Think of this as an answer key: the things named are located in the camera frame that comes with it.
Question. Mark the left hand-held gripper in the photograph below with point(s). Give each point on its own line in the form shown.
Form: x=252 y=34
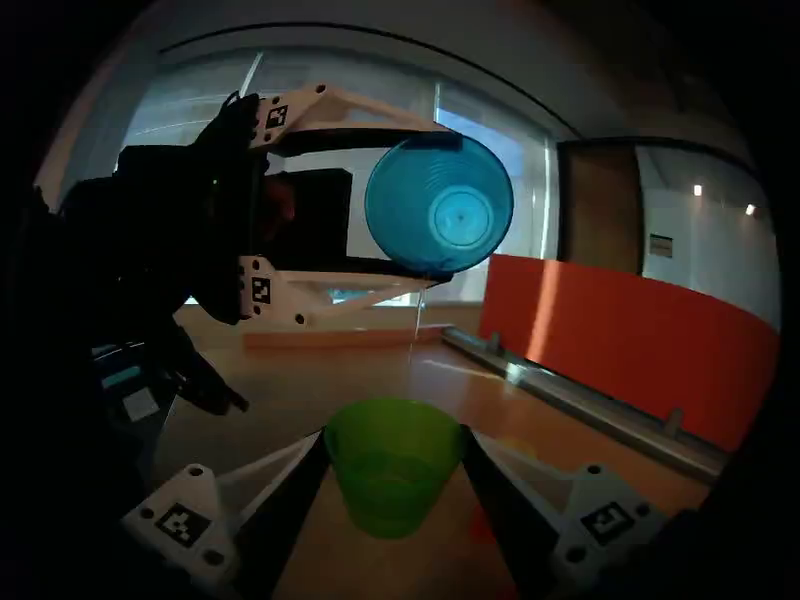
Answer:
x=181 y=212

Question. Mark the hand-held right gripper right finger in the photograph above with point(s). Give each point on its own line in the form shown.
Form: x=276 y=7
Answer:
x=600 y=500

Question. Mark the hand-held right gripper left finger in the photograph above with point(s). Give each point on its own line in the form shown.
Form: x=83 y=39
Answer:
x=200 y=500

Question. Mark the blue plastic cup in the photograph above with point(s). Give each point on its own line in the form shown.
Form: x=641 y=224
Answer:
x=437 y=206

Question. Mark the green plastic cup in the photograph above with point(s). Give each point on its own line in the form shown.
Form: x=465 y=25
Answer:
x=390 y=465

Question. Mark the red desk screen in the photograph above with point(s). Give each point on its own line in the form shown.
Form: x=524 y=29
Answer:
x=631 y=347

